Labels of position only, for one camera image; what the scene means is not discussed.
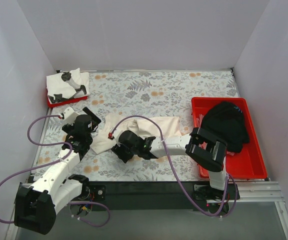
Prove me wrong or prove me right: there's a cream white t-shirt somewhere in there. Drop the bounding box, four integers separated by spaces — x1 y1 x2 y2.
90 113 181 155

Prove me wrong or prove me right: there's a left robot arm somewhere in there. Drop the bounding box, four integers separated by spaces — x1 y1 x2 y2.
14 107 101 235

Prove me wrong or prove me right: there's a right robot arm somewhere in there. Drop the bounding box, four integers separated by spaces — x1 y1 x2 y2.
108 127 229 199

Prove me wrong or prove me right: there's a small red tray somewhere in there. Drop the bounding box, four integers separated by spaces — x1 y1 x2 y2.
46 85 89 108

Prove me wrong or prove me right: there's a floral patterned table mat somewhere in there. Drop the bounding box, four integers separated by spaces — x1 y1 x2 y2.
32 70 239 182

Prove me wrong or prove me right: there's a folded white printed t-shirt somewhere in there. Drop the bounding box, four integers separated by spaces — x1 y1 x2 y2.
46 68 90 96

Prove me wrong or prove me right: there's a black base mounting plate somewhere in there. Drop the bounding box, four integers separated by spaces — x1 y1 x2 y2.
66 180 242 212

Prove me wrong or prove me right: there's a pink garment in bin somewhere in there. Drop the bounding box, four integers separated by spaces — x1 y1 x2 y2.
196 114 235 156

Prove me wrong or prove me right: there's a black garment in bin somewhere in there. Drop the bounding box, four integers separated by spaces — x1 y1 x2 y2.
201 101 250 153

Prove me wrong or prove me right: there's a large red bin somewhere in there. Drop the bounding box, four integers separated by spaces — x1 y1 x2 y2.
191 97 268 180

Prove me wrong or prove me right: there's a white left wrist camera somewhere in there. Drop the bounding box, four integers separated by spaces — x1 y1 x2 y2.
60 107 79 125

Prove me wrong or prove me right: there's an aluminium frame rail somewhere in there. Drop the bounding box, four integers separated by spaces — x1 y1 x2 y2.
204 181 288 240

